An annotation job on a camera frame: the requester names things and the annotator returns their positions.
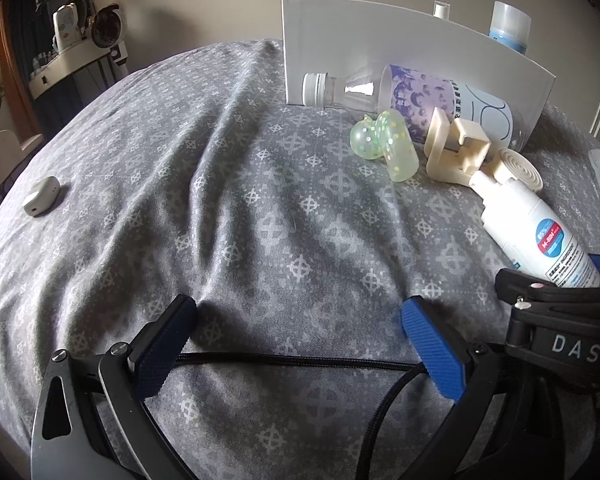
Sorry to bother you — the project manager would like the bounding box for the orange curtain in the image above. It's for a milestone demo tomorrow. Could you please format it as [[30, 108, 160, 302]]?
[[0, 2, 47, 142]]

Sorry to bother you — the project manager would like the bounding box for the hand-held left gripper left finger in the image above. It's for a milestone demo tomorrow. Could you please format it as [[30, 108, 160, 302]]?
[[31, 294, 199, 480]]

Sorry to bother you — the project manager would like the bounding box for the white spray bottle blue label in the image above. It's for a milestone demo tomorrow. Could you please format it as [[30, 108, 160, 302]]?
[[470, 170, 600, 289]]

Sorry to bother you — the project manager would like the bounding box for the dark blue curtain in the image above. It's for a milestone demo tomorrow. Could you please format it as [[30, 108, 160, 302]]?
[[7, 0, 76, 81]]

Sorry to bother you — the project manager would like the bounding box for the white earbud case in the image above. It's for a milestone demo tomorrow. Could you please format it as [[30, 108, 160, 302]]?
[[22, 176, 61, 217]]

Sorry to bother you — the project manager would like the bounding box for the white rounded shelf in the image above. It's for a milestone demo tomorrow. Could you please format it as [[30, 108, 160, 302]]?
[[28, 40, 127, 101]]

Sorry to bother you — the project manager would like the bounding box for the white appliance with buttons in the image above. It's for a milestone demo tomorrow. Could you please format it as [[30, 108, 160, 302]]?
[[52, 4, 82, 54]]

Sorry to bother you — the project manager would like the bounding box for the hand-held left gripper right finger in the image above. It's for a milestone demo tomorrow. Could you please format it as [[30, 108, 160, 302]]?
[[400, 296, 581, 480]]

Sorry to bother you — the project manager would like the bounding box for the white cardboard box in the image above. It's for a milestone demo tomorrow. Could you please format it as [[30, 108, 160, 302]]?
[[281, 0, 557, 153]]

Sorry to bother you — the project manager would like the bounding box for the grey patterned blanket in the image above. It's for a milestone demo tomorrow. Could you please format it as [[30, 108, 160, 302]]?
[[0, 39, 600, 480]]

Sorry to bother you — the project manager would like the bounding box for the black braided cable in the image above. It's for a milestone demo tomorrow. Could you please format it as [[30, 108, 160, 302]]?
[[175, 352, 431, 480]]

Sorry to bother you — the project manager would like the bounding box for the clear bottle purple label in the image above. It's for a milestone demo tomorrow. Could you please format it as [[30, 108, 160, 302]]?
[[302, 64, 529, 152]]

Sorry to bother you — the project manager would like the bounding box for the cream plastic clamp holder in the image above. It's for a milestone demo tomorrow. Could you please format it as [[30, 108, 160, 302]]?
[[424, 109, 494, 184]]

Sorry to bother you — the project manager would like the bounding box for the green dotted translucent toy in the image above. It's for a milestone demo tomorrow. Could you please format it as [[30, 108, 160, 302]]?
[[350, 109, 421, 183]]

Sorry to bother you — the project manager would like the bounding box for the blue capped spray can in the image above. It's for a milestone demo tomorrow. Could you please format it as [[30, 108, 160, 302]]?
[[489, 1, 532, 56]]

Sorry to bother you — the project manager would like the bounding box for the small black desk fan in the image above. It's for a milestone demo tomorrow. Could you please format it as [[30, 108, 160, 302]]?
[[90, 4, 129, 49]]

